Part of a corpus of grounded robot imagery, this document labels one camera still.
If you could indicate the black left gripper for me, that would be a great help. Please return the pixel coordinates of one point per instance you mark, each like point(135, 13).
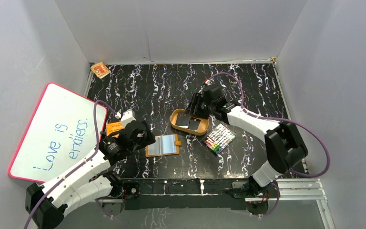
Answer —
point(143, 137)

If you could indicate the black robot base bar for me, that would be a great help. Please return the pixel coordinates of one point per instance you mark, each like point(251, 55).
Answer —
point(232, 193)

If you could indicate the pack of coloured markers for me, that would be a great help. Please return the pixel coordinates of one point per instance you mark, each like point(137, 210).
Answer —
point(219, 138)

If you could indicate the stack of black cards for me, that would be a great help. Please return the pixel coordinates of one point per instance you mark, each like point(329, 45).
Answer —
point(186, 121)

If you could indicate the yellow oval tray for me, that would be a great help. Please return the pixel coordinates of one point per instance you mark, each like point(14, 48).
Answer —
point(202, 129)

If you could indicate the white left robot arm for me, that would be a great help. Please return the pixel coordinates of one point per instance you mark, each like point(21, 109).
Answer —
point(89, 179)

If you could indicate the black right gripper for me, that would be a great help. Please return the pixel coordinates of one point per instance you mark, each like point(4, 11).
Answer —
point(197, 99)

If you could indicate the pink framed whiteboard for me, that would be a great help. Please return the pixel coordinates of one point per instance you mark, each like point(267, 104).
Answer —
point(60, 133)

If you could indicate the small orange card box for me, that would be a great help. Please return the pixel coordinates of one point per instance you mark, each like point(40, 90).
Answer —
point(100, 69)

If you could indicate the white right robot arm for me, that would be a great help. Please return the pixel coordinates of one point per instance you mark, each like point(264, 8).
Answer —
point(283, 143)

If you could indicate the orange leather card holder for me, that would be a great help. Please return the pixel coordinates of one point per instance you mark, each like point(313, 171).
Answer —
point(169, 145)

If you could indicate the orange Huckleberry Finn book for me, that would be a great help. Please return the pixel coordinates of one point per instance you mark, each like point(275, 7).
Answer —
point(113, 127)

